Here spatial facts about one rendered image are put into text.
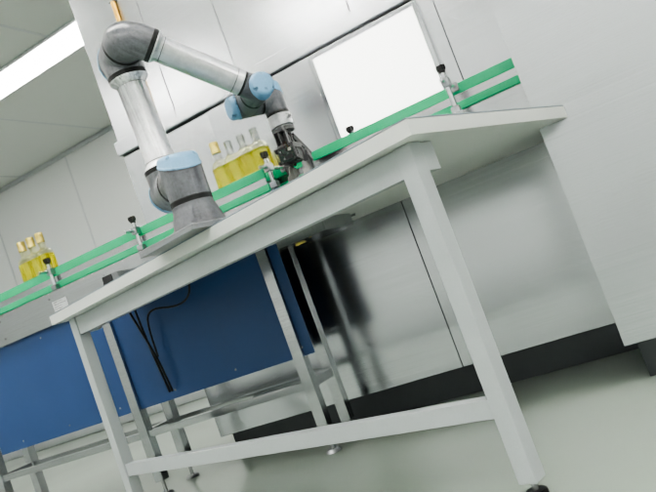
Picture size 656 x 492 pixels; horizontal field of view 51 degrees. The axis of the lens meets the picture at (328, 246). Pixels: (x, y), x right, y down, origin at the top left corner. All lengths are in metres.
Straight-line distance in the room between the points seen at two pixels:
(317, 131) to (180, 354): 0.95
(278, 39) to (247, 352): 1.15
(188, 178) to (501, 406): 1.00
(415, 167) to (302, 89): 1.28
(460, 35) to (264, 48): 0.74
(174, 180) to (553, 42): 1.06
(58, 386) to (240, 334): 0.90
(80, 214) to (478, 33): 5.49
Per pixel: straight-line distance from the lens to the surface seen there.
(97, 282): 2.77
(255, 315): 2.40
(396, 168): 1.38
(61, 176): 7.47
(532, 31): 2.00
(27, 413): 3.20
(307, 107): 2.56
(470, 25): 2.43
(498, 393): 1.37
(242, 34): 2.76
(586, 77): 1.97
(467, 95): 2.20
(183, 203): 1.87
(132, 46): 2.03
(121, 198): 6.96
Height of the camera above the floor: 0.49
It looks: 4 degrees up
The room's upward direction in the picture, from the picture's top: 20 degrees counter-clockwise
